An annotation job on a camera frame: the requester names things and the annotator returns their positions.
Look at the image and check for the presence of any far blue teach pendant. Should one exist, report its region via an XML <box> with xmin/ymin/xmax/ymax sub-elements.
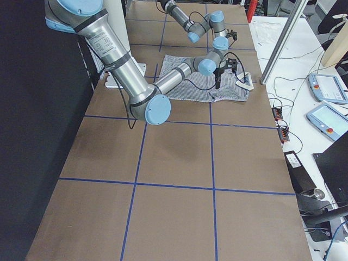
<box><xmin>308</xmin><ymin>73</ymin><xmax>347</xmax><ymax>104</ymax></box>

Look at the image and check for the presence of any black laptop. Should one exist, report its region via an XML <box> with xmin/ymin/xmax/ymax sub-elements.
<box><xmin>313</xmin><ymin>136</ymin><xmax>347</xmax><ymax>201</ymax></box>

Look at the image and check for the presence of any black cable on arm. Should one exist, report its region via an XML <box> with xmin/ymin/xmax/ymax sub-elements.
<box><xmin>187</xmin><ymin>52</ymin><xmax>247</xmax><ymax>92</ymax></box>

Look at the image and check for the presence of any clear plastic bag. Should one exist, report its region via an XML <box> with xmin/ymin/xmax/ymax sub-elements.
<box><xmin>251</xmin><ymin>21</ymin><xmax>283</xmax><ymax>44</ymax></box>

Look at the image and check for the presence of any near blue teach pendant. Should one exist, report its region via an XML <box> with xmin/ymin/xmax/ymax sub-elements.
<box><xmin>306</xmin><ymin>103</ymin><xmax>347</xmax><ymax>141</ymax></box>

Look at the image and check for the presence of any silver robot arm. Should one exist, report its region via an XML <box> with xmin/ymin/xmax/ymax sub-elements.
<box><xmin>44</xmin><ymin>1</ymin><xmax>228</xmax><ymax>125</ymax></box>
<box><xmin>160</xmin><ymin>1</ymin><xmax>227</xmax><ymax>43</ymax></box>

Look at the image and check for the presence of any metal cup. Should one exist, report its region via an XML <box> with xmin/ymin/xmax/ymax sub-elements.
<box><xmin>312</xmin><ymin>188</ymin><xmax>325</xmax><ymax>201</ymax></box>

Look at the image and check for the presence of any black box with label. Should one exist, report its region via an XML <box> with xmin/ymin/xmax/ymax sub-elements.
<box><xmin>284</xmin><ymin>151</ymin><xmax>316</xmax><ymax>194</ymax></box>

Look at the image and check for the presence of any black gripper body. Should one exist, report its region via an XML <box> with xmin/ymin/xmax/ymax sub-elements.
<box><xmin>214</xmin><ymin>65</ymin><xmax>226</xmax><ymax>89</ymax></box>

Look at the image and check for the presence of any aluminium frame post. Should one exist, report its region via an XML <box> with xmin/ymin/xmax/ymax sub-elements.
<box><xmin>260</xmin><ymin>0</ymin><xmax>308</xmax><ymax>85</ymax></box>

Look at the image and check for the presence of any navy white striped polo shirt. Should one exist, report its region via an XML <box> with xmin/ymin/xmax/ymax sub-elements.
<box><xmin>166</xmin><ymin>69</ymin><xmax>250</xmax><ymax>102</ymax></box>

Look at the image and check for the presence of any red cylinder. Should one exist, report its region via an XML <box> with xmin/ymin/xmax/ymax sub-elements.
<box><xmin>247</xmin><ymin>0</ymin><xmax>258</xmax><ymax>23</ymax></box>

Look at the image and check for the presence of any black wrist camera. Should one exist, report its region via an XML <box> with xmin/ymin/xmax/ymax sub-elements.
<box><xmin>224</xmin><ymin>58</ymin><xmax>238</xmax><ymax>73</ymax></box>
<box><xmin>226</xmin><ymin>30</ymin><xmax>238</xmax><ymax>41</ymax></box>

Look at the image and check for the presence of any blue teach pendant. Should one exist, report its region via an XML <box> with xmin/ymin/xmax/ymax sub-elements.
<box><xmin>308</xmin><ymin>73</ymin><xmax>347</xmax><ymax>104</ymax></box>
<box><xmin>306</xmin><ymin>103</ymin><xmax>347</xmax><ymax>141</ymax></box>

